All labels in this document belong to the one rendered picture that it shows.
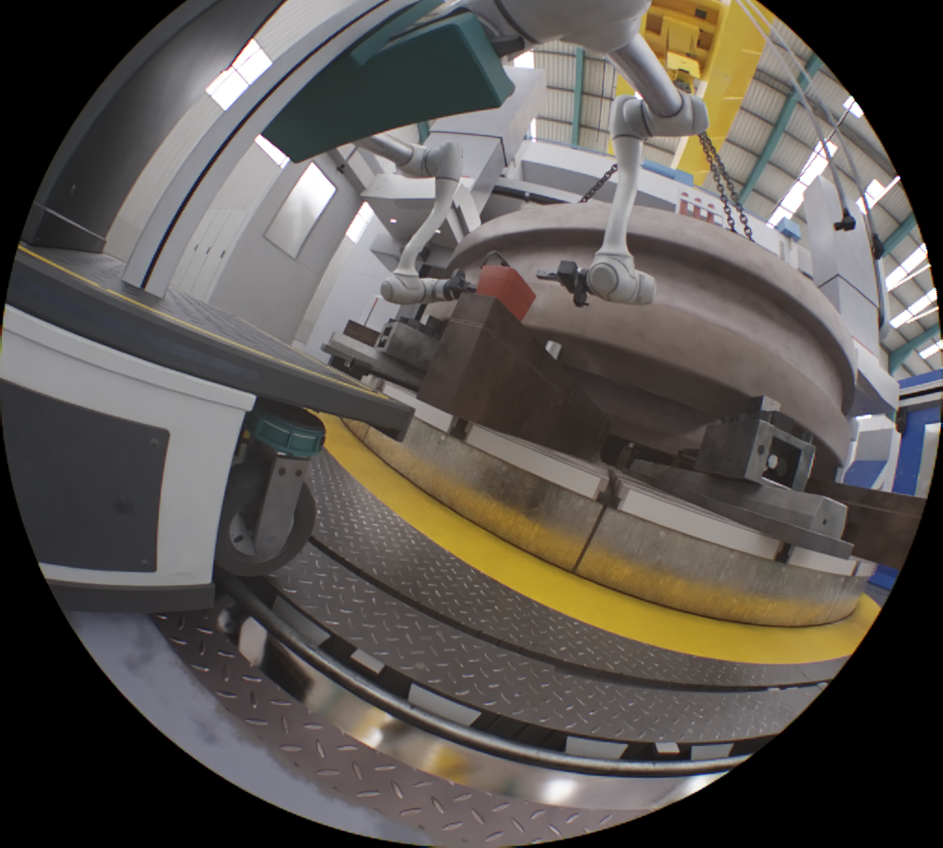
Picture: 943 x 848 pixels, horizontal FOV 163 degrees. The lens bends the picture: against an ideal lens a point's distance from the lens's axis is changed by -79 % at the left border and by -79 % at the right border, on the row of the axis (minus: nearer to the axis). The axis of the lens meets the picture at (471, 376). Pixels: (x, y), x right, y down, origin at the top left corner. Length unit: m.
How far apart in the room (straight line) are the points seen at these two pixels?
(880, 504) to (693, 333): 1.57
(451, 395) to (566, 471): 0.40
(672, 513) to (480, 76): 1.06
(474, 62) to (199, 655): 0.77
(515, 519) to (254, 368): 0.92
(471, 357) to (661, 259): 1.33
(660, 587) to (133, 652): 1.13
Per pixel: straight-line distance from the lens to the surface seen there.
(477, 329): 0.98
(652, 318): 1.61
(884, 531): 2.33
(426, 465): 1.24
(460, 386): 0.95
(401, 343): 2.12
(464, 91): 0.56
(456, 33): 0.51
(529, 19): 0.61
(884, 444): 7.29
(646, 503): 0.99
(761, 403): 1.57
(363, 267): 6.29
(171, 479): 0.29
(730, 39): 11.76
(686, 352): 1.59
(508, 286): 1.07
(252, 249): 3.57
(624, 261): 0.85
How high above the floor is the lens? 0.35
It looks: 5 degrees up
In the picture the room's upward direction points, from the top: 23 degrees clockwise
